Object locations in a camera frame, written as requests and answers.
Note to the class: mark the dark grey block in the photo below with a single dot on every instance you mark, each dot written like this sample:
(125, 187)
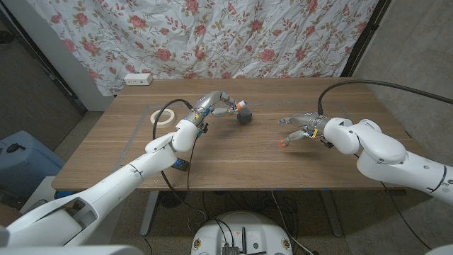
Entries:
(245, 117)

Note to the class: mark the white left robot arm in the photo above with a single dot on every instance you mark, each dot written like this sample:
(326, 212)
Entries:
(148, 163)

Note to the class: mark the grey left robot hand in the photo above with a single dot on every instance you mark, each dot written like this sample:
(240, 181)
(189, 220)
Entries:
(209, 102)

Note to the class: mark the orange glue stick cap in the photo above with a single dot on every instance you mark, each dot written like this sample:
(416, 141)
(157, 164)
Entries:
(283, 144)

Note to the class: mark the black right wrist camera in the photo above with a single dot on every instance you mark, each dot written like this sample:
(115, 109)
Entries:
(327, 141)

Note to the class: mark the floral backdrop sheet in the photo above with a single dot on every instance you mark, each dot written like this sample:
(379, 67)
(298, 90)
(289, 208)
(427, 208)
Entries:
(212, 35)

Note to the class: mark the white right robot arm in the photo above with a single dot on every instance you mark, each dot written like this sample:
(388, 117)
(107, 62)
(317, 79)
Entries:
(382, 148)

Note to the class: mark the blue plastic bin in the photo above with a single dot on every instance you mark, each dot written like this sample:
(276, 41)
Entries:
(28, 159)

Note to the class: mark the person's bare leg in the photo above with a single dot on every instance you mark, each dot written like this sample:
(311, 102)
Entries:
(7, 214)

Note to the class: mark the white robot torso base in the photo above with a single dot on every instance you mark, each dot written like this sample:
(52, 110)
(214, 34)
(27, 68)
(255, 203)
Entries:
(255, 226)

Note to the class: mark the white power strip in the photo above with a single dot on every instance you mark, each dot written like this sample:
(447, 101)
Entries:
(138, 79)

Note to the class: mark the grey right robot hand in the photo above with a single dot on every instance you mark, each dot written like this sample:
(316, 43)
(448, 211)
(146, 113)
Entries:
(308, 121)

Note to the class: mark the black TV remote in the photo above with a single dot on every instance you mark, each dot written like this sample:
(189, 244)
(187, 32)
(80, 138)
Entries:
(181, 164)

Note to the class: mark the grey table leg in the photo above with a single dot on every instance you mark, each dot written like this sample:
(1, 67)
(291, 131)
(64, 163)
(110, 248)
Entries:
(332, 216)

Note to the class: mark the beige masking tape roll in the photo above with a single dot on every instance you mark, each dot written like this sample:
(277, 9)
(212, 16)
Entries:
(153, 119)

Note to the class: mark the white table leg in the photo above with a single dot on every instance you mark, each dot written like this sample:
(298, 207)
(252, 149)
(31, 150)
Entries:
(148, 216)

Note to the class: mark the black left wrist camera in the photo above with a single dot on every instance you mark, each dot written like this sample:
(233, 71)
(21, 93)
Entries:
(203, 129)

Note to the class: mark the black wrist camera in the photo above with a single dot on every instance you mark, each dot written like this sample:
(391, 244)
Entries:
(327, 141)
(203, 129)

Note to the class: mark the black floor fan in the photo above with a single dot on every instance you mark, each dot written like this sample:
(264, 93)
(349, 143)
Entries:
(171, 199)

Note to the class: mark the orange and white glue stick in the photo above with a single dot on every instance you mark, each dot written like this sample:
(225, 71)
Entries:
(241, 105)

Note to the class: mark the black backdrop stand pole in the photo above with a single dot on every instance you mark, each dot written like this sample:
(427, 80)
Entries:
(364, 39)

